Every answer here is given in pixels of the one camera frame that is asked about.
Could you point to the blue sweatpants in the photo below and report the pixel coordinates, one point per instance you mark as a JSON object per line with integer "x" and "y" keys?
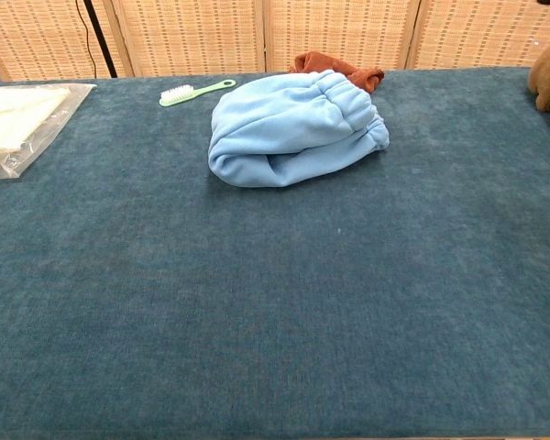
{"x": 279, "y": 133}

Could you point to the teal table mat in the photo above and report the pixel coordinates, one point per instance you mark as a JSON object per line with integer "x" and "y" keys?
{"x": 275, "y": 298}

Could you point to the mint green small brush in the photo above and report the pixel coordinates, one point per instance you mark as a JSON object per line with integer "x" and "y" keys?
{"x": 179, "y": 97}

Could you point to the rust brown crumpled cloth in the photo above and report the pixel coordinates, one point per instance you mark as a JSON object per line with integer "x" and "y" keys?
{"x": 366, "y": 78}

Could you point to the bamboo folding screen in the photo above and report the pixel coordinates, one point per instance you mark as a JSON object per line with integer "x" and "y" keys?
{"x": 348, "y": 32}

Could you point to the black tripod stand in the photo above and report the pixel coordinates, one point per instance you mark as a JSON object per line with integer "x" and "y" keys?
{"x": 101, "y": 41}

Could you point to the clear bag with white garment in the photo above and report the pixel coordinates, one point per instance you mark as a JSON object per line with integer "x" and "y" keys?
{"x": 18, "y": 119}

